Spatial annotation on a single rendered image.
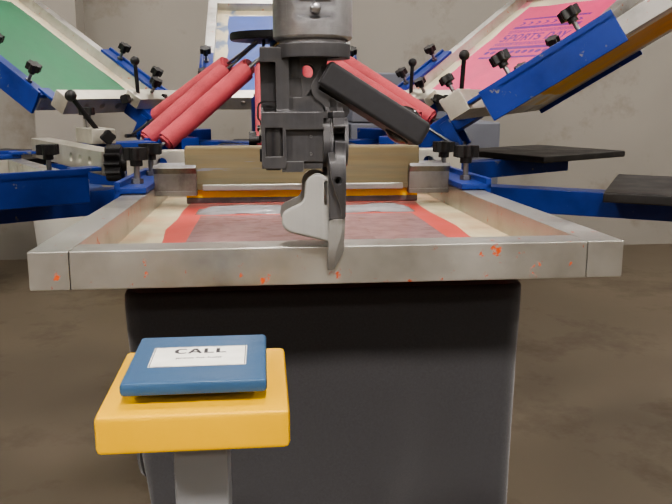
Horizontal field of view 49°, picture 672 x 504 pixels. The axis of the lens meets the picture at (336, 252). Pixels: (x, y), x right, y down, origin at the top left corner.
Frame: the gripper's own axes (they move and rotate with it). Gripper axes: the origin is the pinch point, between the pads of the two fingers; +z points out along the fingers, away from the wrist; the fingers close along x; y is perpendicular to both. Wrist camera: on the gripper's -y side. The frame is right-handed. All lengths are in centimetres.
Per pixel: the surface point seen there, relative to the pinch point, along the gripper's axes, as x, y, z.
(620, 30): -71, -63, -29
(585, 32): -74, -57, -29
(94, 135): -109, 46, -9
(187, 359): 19.6, 12.9, 4.1
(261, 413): 25.3, 7.5, 6.2
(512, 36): -203, -85, -41
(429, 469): -9.3, -12.1, 28.7
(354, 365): -7.2, -2.7, 14.5
